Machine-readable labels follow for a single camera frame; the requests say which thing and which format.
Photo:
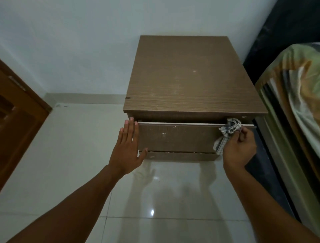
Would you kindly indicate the brown wooden nightstand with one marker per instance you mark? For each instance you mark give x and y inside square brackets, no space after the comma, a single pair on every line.
[192,75]

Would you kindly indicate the person's left forearm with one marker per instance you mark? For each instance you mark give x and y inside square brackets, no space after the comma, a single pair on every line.
[72,207]

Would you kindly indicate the narrow brown nightstand drawer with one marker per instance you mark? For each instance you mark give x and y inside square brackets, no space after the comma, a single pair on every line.
[180,156]

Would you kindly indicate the colourful patterned bed sheet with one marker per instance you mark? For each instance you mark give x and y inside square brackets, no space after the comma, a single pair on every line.
[297,90]

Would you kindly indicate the person's right hand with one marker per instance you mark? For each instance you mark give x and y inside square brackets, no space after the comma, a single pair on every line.
[238,152]

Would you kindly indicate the brown wooden door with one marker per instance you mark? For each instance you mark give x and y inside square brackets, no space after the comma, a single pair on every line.
[17,120]

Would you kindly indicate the person's right fingers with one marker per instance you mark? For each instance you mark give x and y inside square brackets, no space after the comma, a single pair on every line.
[241,135]

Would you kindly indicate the metal door hinge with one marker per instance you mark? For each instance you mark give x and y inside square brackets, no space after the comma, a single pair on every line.
[17,83]

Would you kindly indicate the person's right forearm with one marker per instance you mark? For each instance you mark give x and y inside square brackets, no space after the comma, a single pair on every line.
[265,207]

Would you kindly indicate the large brown nightstand drawer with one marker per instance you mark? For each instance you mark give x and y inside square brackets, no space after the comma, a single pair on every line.
[177,137]

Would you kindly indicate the person's left middle finger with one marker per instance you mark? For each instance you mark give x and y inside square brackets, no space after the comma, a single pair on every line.
[130,130]

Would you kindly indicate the green bed frame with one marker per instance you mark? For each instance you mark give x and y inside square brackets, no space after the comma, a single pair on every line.
[292,180]

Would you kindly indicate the person's left thumb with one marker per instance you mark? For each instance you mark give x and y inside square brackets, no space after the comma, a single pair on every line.
[143,156]

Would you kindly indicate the person's left hand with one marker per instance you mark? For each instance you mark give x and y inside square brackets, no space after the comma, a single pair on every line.
[125,155]

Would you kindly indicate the person's left little finger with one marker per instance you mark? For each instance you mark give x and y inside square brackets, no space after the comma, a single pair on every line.
[120,136]

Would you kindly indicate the dark padded headboard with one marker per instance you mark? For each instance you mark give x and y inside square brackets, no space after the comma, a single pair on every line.
[277,32]

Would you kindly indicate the checkered cleaning cloth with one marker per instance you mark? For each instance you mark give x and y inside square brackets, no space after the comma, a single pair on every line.
[228,131]

